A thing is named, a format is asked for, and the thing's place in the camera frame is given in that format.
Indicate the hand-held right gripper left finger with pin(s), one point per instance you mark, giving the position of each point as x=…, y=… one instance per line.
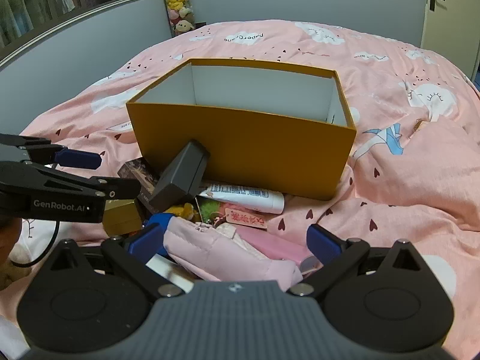
x=146, y=242

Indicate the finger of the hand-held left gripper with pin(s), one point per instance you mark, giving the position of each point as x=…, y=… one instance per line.
x=78, y=159
x=123, y=188

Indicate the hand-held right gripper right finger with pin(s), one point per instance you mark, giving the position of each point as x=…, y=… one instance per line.
x=322, y=242

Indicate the dark printed card box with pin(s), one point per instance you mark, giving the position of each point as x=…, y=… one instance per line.
x=138, y=168

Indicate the gold box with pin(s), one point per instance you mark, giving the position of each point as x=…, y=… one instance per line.
x=120, y=217

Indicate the pink square card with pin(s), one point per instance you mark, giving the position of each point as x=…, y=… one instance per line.
x=273, y=247

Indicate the dark grey box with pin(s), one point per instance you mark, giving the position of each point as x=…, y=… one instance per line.
x=180, y=176

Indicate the pink fabric pouch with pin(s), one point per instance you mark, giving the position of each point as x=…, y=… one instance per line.
x=210, y=251

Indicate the white tube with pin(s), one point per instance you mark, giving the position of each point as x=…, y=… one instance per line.
x=243, y=197

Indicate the orange cardboard box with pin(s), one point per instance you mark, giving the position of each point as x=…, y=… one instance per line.
x=262, y=150

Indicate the small white box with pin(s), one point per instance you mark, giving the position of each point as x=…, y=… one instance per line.
x=168, y=270

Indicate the yellow plush toy blue hat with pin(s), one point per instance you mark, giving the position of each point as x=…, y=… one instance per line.
x=180, y=210

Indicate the green packet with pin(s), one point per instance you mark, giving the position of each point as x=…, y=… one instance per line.
x=208, y=206

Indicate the pink printed blanket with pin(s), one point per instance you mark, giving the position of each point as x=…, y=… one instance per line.
x=393, y=176

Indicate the hanging column of plush toys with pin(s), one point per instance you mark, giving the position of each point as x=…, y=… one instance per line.
x=176, y=0

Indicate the cream door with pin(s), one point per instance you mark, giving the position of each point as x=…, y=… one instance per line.
x=453, y=26

